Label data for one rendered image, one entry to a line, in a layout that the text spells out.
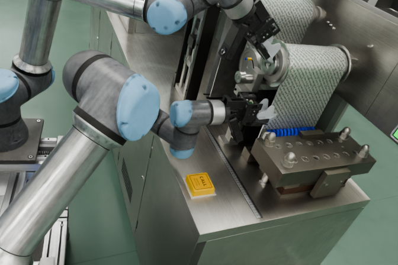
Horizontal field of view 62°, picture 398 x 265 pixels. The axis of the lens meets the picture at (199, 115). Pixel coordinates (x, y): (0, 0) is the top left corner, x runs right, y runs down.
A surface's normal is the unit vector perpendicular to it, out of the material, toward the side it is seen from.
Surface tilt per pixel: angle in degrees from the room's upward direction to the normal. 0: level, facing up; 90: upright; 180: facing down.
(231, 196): 0
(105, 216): 0
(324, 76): 90
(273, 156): 0
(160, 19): 90
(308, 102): 90
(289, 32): 92
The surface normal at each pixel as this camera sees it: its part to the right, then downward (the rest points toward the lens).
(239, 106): 0.36, 0.60
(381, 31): -0.91, 0.04
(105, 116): 0.22, -0.01
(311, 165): 0.22, -0.80
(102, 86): -0.25, -0.34
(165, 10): -0.28, 0.50
